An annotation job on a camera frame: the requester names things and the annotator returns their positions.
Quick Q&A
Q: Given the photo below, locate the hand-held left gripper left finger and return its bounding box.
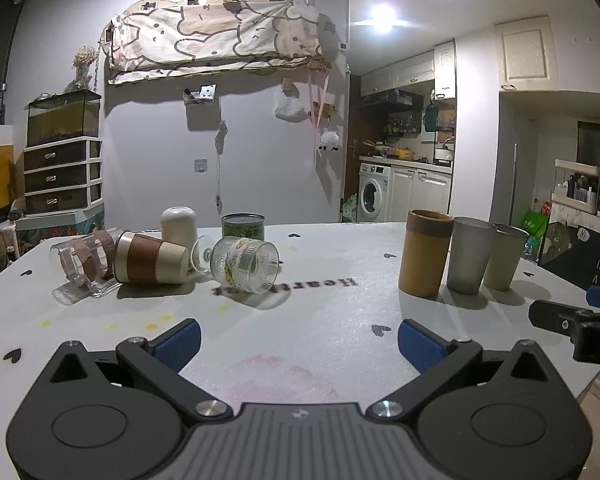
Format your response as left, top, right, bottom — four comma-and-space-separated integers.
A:
42, 318, 233, 423

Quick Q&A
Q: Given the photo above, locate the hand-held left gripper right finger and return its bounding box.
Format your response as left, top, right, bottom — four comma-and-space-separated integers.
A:
367, 319, 556, 423

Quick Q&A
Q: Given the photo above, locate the clear glass jar cup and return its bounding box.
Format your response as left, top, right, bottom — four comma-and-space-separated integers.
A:
211, 236, 280, 295

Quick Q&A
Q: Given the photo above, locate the brown bamboo cup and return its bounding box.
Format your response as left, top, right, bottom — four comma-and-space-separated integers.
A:
398, 209, 455, 297

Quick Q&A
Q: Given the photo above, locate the brown and cream cup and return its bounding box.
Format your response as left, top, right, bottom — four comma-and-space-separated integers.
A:
113, 230, 190, 286

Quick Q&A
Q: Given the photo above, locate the grey frosted cup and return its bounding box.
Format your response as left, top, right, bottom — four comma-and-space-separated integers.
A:
446, 216, 497, 295

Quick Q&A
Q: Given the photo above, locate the white cup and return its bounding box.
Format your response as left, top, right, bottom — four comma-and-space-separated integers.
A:
160, 206, 199, 256

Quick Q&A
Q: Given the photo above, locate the black chalkboard sign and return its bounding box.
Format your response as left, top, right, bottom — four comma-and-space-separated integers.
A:
537, 222, 600, 292

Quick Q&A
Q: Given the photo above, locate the green shopping bag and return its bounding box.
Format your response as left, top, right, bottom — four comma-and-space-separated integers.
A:
522, 209, 551, 247

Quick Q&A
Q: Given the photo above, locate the white shelf with bottles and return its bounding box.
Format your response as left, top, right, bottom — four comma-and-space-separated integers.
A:
550, 158, 600, 222

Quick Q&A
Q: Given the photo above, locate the clear mug with brown sleeve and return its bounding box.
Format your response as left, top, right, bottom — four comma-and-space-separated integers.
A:
49, 229, 122, 307

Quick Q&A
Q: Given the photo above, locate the green tin can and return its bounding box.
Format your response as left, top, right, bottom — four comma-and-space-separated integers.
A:
221, 213, 266, 242

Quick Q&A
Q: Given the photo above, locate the white kitchen base cabinet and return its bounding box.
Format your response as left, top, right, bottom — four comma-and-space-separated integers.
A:
391, 165, 453, 224

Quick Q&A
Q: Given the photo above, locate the white washing machine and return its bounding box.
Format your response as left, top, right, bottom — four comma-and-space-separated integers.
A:
358, 162, 394, 222

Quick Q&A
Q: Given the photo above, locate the plastic drawer unit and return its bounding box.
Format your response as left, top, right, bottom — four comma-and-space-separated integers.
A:
22, 137, 105, 217

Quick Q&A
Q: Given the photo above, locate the plush sheep toy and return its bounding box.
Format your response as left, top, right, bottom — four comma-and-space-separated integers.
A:
315, 130, 342, 154

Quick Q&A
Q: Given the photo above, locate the glass fish tank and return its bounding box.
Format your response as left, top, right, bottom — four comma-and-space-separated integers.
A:
26, 89, 103, 147

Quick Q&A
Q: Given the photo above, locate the white plastic bag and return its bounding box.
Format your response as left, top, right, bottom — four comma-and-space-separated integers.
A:
273, 91, 307, 124

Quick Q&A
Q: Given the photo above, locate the dried flower bunch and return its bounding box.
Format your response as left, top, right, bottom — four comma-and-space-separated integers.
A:
71, 45, 100, 92

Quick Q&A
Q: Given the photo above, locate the ceiling lamp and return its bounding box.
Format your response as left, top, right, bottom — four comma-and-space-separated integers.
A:
367, 3, 400, 25

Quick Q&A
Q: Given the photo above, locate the white wall cabinet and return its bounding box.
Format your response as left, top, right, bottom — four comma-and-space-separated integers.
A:
495, 15, 554, 92

